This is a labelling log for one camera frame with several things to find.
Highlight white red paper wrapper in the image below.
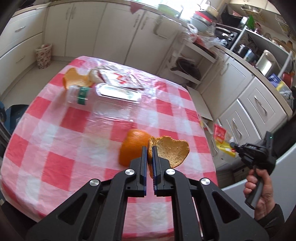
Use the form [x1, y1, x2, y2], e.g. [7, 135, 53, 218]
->
[88, 65, 144, 89]

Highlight blue dustpan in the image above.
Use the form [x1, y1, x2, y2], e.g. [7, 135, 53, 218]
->
[4, 104, 29, 135]

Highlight white kitchen cabinets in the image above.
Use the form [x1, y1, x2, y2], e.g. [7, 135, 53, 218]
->
[0, 1, 293, 149]

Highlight clear plastic bottle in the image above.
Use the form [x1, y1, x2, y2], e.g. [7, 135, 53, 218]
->
[66, 83, 142, 121]

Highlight black frying pan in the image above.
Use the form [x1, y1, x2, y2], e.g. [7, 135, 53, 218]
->
[171, 58, 201, 80]

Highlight white shelf rack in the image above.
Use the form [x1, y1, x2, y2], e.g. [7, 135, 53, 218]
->
[158, 35, 220, 88]

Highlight black jacket sleeve forearm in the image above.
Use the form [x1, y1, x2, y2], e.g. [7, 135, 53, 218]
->
[255, 204, 285, 239]

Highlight red white checkered tablecloth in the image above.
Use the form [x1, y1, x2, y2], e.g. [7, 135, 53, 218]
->
[0, 55, 219, 240]

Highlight large orange peel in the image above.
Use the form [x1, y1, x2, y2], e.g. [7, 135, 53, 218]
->
[118, 129, 190, 176]

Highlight floral waste basket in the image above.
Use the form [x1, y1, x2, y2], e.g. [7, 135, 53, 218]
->
[35, 44, 52, 69]

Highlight white step stool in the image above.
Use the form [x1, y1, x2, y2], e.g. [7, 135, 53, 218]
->
[187, 86, 213, 121]

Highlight small orange peel piece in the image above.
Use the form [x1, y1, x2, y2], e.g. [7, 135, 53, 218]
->
[62, 68, 94, 89]

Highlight yellow red snack packet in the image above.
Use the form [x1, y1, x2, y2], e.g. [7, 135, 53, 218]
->
[213, 124, 236, 158]

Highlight person's right hand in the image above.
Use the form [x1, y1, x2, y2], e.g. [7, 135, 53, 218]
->
[243, 169, 275, 220]

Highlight green bowl on counter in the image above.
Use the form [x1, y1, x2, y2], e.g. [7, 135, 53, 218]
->
[158, 4, 182, 18]

